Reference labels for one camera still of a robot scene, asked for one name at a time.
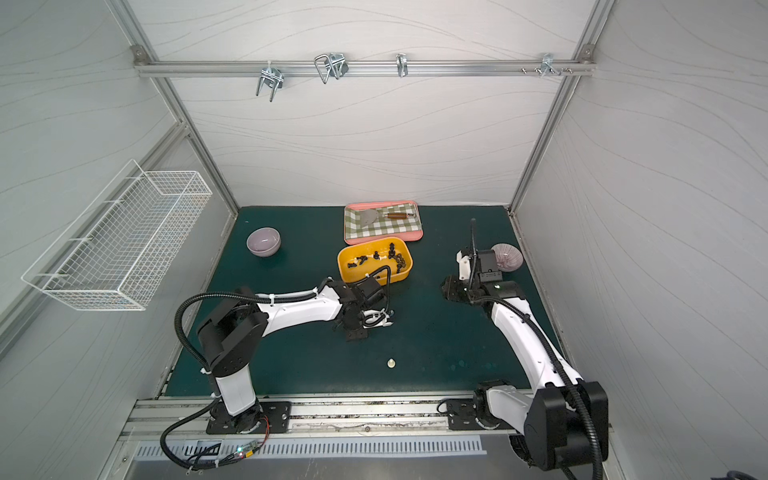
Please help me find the purple bowl left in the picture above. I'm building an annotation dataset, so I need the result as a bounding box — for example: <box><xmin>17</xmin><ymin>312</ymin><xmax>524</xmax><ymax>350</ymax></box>
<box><xmin>246</xmin><ymin>227</ymin><xmax>282</xmax><ymax>258</ymax></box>

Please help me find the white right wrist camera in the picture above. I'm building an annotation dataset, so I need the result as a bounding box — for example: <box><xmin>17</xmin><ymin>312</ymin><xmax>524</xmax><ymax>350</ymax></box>
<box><xmin>456</xmin><ymin>249</ymin><xmax>473</xmax><ymax>282</ymax></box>

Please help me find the metal hook clamp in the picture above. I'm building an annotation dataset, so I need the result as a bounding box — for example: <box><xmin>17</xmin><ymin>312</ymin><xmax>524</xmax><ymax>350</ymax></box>
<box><xmin>395</xmin><ymin>53</ymin><xmax>408</xmax><ymax>78</ymax></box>

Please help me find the pink patterned bowl right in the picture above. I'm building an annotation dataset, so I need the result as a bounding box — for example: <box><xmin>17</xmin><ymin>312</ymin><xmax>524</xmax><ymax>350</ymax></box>
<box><xmin>491</xmin><ymin>243</ymin><xmax>524</xmax><ymax>273</ymax></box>

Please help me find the aluminium crossbar rail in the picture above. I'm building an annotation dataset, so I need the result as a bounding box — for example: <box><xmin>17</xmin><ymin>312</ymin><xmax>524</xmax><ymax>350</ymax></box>
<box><xmin>134</xmin><ymin>57</ymin><xmax>597</xmax><ymax>79</ymax></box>

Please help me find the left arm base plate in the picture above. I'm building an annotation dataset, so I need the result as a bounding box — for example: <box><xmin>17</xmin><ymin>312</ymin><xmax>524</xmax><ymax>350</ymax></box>
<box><xmin>206</xmin><ymin>400</ymin><xmax>292</xmax><ymax>435</ymax></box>

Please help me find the green checkered cloth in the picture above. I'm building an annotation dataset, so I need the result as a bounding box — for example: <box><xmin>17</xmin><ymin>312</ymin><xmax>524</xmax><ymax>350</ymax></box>
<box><xmin>345</xmin><ymin>203</ymin><xmax>421</xmax><ymax>240</ymax></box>

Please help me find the metal u-bolt clamp left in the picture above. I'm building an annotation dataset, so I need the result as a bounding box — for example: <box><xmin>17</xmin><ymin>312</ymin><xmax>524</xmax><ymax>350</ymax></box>
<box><xmin>255</xmin><ymin>64</ymin><xmax>284</xmax><ymax>102</ymax></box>

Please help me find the white wire basket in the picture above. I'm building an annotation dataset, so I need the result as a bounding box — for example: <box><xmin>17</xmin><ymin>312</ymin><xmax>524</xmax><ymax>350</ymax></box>
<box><xmin>21</xmin><ymin>160</ymin><xmax>212</xmax><ymax>312</ymax></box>

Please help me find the metal bracket right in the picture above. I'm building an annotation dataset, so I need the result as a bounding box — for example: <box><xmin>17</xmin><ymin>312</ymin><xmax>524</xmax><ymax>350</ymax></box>
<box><xmin>520</xmin><ymin>53</ymin><xmax>572</xmax><ymax>77</ymax></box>

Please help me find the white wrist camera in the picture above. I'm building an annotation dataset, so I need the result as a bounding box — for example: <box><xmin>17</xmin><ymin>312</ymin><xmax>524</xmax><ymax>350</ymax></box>
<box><xmin>361</xmin><ymin>309</ymin><xmax>394</xmax><ymax>329</ymax></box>
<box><xmin>456</xmin><ymin>249</ymin><xmax>473</xmax><ymax>282</ymax></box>

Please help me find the yellow plastic storage box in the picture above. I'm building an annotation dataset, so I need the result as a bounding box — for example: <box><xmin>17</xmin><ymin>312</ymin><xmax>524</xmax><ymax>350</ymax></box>
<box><xmin>337</xmin><ymin>237</ymin><xmax>414</xmax><ymax>285</ymax></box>

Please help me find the spatula with wooden handle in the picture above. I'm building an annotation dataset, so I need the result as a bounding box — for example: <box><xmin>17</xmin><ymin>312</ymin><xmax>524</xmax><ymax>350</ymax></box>
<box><xmin>360</xmin><ymin>209</ymin><xmax>415</xmax><ymax>227</ymax></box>

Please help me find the metal u-bolt clamp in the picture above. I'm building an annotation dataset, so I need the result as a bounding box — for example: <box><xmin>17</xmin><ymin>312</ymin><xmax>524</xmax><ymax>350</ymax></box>
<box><xmin>314</xmin><ymin>52</ymin><xmax>349</xmax><ymax>84</ymax></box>
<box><xmin>255</xmin><ymin>64</ymin><xmax>284</xmax><ymax>102</ymax></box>

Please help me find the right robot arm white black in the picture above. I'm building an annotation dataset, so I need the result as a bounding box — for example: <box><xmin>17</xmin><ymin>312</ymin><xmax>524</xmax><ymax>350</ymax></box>
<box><xmin>441</xmin><ymin>240</ymin><xmax>609</xmax><ymax>479</ymax></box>

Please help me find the pink tray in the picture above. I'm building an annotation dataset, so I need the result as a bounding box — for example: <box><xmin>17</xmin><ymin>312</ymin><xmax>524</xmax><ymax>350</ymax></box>
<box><xmin>343</xmin><ymin>200</ymin><xmax>424</xmax><ymax>246</ymax></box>

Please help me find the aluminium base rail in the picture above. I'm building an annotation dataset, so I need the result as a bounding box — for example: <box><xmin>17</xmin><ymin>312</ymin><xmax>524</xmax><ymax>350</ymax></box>
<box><xmin>118</xmin><ymin>390</ymin><xmax>472</xmax><ymax>441</ymax></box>

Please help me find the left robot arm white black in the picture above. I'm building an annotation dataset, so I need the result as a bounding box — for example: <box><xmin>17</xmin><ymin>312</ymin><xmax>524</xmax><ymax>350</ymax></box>
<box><xmin>159</xmin><ymin>266</ymin><xmax>392</xmax><ymax>472</ymax></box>

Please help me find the metal u-bolt clamp middle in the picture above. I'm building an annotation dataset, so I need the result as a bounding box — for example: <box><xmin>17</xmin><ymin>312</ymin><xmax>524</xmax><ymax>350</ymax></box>
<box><xmin>314</xmin><ymin>52</ymin><xmax>349</xmax><ymax>84</ymax></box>

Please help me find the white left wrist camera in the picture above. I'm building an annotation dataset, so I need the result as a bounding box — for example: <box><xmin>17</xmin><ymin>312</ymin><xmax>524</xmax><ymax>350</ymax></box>
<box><xmin>361</xmin><ymin>309</ymin><xmax>394</xmax><ymax>329</ymax></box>

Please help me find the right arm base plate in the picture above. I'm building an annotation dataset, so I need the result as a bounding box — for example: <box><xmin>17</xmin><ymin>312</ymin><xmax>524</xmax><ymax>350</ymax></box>
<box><xmin>436</xmin><ymin>398</ymin><xmax>500</xmax><ymax>431</ymax></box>

